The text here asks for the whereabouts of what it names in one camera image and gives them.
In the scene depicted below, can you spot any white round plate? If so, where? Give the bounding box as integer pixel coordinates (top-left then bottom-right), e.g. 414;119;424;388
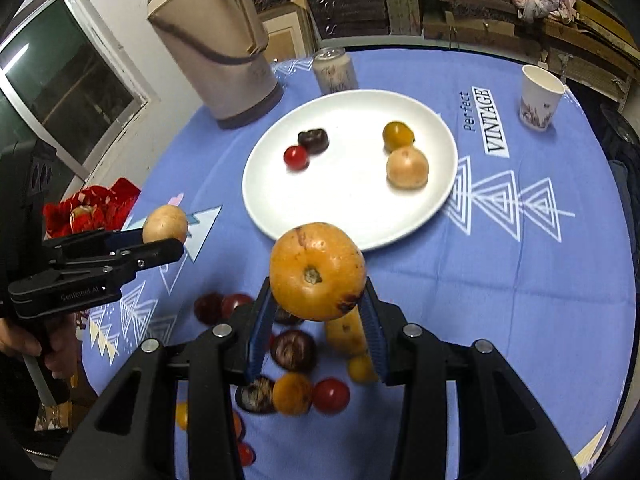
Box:
242;89;459;253

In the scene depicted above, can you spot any yellow tan pear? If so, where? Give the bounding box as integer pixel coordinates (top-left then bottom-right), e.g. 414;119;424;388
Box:
325;305;370;358

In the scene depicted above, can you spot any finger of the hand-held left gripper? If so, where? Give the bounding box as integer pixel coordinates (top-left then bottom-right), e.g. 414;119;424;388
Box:
42;229;147;263
50;238;184;286

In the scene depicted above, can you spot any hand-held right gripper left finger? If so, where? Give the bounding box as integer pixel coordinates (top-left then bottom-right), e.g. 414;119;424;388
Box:
52;277;281;480

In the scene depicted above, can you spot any brown kiwi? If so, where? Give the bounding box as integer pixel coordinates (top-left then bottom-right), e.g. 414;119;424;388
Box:
142;205;189;245

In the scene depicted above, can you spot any grey box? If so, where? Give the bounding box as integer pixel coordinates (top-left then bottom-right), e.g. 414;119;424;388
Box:
146;0;283;131

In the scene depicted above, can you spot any dark red plum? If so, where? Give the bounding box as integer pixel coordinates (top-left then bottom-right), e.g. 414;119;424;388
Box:
194;292;224;325

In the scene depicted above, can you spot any dark chair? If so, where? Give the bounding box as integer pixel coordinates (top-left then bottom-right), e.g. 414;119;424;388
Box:
600;105;640;211

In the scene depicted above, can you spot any person's left hand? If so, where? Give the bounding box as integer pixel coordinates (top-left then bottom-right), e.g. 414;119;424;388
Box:
0;321;77;382

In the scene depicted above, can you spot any person's dark jacket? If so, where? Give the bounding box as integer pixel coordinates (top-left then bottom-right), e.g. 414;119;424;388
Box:
0;355;106;480

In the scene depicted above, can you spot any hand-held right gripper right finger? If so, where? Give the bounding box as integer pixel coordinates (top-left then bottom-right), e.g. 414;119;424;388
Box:
359;279;581;480

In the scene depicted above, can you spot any red crumpled bag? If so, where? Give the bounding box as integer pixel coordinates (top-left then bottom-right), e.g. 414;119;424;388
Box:
42;177;142;241

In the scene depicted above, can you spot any tan round pear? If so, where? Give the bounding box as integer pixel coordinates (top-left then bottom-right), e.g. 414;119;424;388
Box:
386;147;430;190

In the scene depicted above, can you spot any wooden picture frame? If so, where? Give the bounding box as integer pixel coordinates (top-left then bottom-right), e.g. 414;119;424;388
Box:
260;7;313;61

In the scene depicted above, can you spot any blue printed tablecloth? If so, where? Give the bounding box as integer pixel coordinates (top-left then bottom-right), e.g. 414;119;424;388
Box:
80;49;638;480

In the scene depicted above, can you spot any printed paper cup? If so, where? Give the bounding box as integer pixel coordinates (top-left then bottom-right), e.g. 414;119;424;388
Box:
518;64;566;132

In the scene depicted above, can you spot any small yellow tomato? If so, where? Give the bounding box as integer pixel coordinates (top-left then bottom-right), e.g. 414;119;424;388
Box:
347;354;379;383

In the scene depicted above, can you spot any orange tangerine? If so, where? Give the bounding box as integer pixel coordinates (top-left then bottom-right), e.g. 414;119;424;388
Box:
272;372;314;417

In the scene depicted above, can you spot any white framed window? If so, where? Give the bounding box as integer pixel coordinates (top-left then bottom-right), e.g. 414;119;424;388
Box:
0;0;151;181

